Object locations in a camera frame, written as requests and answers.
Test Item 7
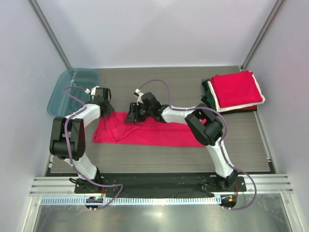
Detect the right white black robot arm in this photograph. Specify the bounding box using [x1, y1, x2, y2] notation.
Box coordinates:
[125, 92, 238, 191]

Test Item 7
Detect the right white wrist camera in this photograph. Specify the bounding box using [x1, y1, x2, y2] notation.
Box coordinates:
[133, 88, 144, 105]

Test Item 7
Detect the aluminium rail profile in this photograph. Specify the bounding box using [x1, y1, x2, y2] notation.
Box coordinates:
[29, 174, 294, 196]

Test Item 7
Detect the white t-shirt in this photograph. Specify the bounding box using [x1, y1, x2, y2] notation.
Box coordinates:
[207, 71, 266, 112]

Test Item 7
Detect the left aluminium frame post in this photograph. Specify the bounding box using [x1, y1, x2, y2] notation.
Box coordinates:
[28, 0, 72, 69]

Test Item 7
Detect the dark green t-shirt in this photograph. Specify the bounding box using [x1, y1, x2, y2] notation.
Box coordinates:
[201, 90, 217, 110]

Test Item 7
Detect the teal plastic tray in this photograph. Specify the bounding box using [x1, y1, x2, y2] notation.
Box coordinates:
[47, 68, 99, 117]

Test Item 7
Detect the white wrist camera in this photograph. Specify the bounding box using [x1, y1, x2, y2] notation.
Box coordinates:
[133, 88, 144, 105]
[85, 87, 97, 96]

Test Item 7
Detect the dark red t-shirt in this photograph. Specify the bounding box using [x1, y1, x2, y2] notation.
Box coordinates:
[239, 105, 257, 111]

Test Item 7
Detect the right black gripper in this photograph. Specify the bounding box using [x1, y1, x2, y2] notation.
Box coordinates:
[125, 102, 153, 123]

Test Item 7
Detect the right aluminium frame post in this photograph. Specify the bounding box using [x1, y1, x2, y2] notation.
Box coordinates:
[239, 0, 286, 71]

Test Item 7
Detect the slotted white cable duct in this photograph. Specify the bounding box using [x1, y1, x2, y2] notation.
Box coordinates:
[41, 195, 221, 206]

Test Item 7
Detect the aluminium frame post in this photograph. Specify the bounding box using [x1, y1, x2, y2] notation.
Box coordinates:
[239, 0, 286, 71]
[28, 0, 72, 69]

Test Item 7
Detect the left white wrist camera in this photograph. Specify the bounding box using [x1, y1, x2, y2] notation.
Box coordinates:
[85, 87, 97, 96]

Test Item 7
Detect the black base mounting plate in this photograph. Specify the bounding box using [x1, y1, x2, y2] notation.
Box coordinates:
[74, 172, 247, 194]

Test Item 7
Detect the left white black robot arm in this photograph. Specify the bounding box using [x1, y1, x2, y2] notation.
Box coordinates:
[49, 86, 114, 193]

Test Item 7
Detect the pink red t-shirt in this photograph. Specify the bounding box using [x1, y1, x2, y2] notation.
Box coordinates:
[210, 70, 264, 108]
[92, 112, 203, 147]

